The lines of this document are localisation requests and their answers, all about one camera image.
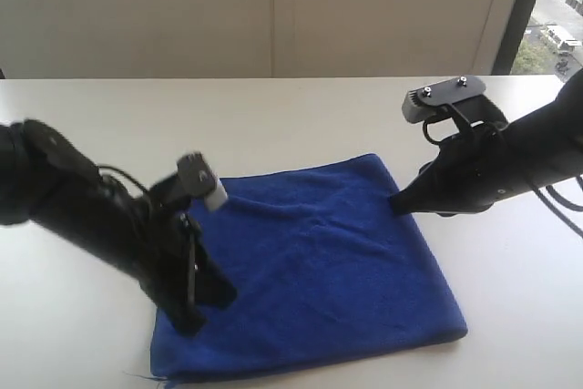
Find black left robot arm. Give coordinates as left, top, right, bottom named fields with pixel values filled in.
left=1, top=119, right=237, bottom=335

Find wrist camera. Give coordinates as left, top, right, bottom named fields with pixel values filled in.
left=149, top=152, right=229, bottom=212
left=402, top=76, right=508, bottom=135

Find blue microfibre towel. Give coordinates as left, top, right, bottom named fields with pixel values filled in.
left=149, top=153, right=468, bottom=387

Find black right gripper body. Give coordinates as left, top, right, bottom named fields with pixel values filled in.
left=418, top=122, right=547, bottom=215

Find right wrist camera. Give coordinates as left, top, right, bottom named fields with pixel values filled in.
left=402, top=76, right=508, bottom=135

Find dark window frame post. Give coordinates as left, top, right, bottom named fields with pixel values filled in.
left=491, top=0, right=536, bottom=76

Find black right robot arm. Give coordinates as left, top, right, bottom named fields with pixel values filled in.
left=390, top=73, right=582, bottom=216

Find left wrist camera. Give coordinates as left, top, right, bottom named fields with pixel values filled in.
left=149, top=152, right=229, bottom=212

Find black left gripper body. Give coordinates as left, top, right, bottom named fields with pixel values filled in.
left=22, top=119, right=210, bottom=302

